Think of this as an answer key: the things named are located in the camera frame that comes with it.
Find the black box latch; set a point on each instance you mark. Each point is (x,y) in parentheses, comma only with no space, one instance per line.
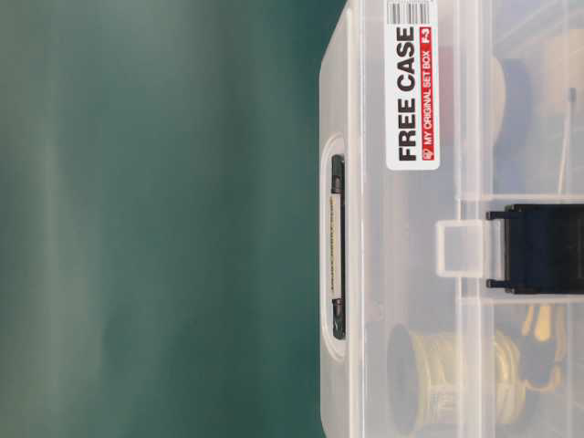
(543,249)

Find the yellow wire spool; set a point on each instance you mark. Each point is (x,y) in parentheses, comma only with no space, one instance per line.
(423,378)

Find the white Free Case label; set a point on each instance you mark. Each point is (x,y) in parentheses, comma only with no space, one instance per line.
(411,81)

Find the translucent plastic tool box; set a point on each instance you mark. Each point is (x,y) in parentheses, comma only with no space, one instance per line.
(418,248)

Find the black and white pen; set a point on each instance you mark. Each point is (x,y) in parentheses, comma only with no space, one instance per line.
(336,247)

